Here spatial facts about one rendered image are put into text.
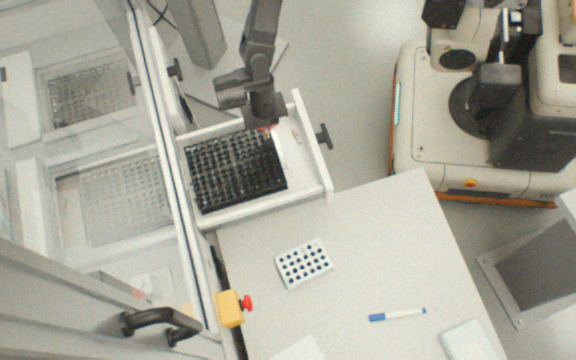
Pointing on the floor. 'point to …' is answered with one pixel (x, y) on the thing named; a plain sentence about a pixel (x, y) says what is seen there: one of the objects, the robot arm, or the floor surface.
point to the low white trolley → (357, 275)
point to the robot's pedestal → (553, 258)
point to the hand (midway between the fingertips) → (265, 128)
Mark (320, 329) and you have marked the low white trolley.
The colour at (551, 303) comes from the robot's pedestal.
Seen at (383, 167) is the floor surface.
